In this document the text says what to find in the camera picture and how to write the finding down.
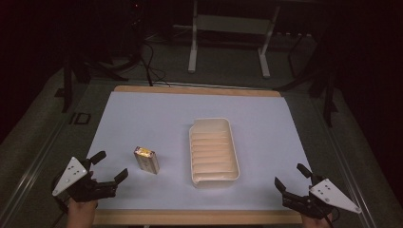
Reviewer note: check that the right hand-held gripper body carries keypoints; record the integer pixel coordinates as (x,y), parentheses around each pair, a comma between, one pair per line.
(329,193)

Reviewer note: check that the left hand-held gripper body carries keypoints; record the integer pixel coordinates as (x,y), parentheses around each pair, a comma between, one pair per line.
(92,188)

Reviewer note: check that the small box with yellow top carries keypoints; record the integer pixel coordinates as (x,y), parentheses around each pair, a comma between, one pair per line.
(147,161)

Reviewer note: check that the cream ribbed plastic tray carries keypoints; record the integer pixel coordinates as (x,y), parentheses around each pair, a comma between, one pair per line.
(214,152)

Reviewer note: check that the person's left hand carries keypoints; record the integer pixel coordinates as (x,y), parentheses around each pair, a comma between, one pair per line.
(80,215)

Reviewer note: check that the person's right hand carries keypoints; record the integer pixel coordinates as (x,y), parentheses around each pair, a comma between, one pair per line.
(316,223)

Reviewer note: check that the white table mat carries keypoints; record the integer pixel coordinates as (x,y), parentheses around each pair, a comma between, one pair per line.
(164,120)

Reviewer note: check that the black stand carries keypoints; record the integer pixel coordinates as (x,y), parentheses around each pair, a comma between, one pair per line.
(329,95)
(67,85)

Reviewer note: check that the white metal stand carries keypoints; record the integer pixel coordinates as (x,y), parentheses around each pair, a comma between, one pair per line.
(233,24)

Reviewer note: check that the black rectangular frame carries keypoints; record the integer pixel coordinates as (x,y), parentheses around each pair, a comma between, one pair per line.
(82,118)

